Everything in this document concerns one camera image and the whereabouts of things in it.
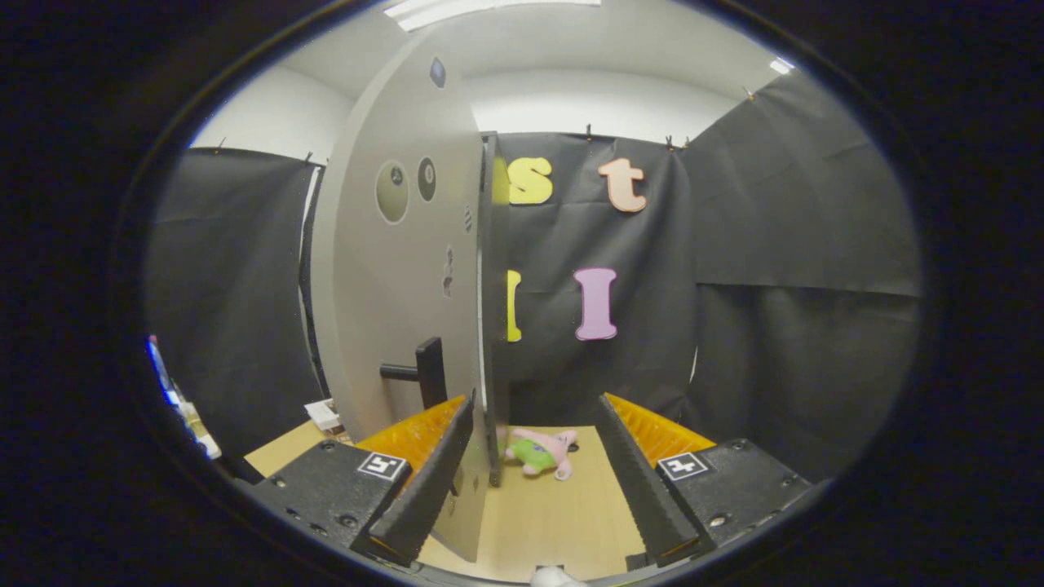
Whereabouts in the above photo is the pink and green plush toy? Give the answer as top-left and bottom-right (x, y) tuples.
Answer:
(504, 428), (578, 480)

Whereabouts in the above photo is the dark grey shoe cabinet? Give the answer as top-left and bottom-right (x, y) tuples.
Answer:
(481, 132), (512, 488)

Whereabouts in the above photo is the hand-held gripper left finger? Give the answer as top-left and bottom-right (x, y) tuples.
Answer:
(237, 395), (476, 566)

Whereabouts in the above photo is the white side table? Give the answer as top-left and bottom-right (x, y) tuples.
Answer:
(171, 398), (223, 460)

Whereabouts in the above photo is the light grey shoe cabinet door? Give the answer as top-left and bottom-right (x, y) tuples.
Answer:
(312, 29), (490, 563)

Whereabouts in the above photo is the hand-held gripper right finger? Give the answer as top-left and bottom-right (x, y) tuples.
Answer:
(598, 393), (812, 567)

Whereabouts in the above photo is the colourful printed board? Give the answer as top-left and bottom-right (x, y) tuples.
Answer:
(147, 336), (179, 407)

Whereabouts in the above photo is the black backdrop cloth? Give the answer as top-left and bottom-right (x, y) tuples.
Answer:
(145, 72), (922, 483)

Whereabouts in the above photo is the long ceiling light panel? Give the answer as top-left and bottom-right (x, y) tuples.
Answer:
(383, 0), (602, 32)

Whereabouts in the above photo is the white book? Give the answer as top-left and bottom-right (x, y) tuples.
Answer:
(304, 398), (343, 433)

